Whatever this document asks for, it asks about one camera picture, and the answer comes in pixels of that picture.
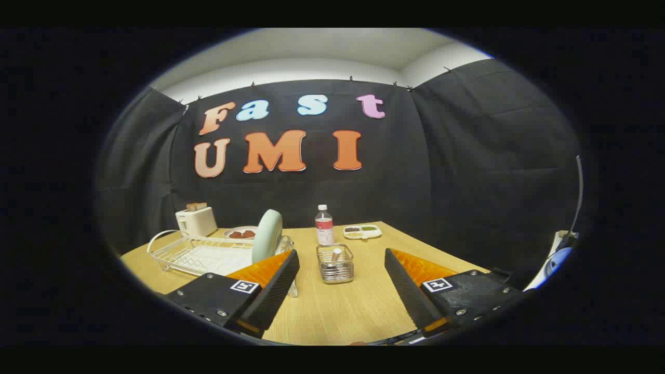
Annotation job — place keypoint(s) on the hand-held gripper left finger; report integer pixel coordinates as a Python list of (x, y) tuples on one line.
[(273, 293)]

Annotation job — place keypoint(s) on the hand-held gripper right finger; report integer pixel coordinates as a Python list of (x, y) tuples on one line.
[(408, 291)]

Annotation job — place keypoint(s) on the pale green plate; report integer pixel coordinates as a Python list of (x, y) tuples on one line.
[(267, 234)]

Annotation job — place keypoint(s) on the small white dish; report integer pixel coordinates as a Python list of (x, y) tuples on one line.
[(240, 228)]

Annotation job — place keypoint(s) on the white divided sauce dish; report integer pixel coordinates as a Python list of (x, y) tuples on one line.
[(362, 231)]

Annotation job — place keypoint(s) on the red food pieces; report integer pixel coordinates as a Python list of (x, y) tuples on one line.
[(243, 234)]

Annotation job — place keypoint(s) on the clear bottle with red label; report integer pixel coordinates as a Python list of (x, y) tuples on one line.
[(324, 228)]

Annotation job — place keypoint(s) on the white toaster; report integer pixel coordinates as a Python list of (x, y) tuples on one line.
[(197, 222)]

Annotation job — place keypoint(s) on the black backdrop cloth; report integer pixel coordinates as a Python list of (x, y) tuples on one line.
[(415, 182)]

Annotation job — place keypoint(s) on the white and blue object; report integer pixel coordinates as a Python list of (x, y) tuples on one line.
[(556, 262)]

